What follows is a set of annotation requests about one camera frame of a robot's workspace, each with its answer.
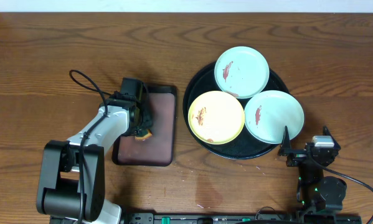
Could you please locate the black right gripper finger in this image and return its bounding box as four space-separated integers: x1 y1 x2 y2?
280 126 291 150
323 126 338 145

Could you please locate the green yellow sponge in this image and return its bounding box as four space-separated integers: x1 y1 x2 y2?
135 129 153 141

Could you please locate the yellow plate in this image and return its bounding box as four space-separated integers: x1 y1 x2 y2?
187 91 245 145

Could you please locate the mint green plate top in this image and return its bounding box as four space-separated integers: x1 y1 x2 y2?
214 46 270 99

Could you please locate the mint green plate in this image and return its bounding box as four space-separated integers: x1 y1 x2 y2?
244 90 305 144
214 46 270 99

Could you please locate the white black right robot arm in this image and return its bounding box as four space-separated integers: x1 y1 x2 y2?
278 127 347 222

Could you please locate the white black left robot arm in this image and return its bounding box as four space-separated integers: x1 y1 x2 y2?
36 78 153 223

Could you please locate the black rectangular tray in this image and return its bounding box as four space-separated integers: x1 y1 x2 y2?
111 85 177 167

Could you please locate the round black tray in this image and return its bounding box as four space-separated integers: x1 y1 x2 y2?
182 62 277 159

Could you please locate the mint green plate right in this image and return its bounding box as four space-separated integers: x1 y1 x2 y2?
244 90 305 144

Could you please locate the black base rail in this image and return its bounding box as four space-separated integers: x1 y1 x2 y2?
119 213 362 224

